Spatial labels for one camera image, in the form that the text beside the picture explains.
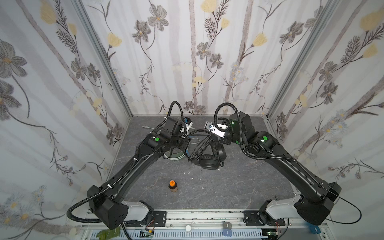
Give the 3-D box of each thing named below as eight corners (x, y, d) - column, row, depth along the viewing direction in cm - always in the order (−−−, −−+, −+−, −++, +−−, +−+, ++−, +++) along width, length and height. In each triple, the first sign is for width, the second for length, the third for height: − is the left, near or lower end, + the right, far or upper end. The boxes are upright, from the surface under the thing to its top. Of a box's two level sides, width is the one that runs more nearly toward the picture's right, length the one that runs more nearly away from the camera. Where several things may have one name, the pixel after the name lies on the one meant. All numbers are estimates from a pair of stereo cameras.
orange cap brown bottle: (170, 192, 85) (168, 186, 77) (171, 186, 87) (169, 180, 79) (177, 192, 85) (175, 186, 77) (177, 186, 87) (176, 180, 79)
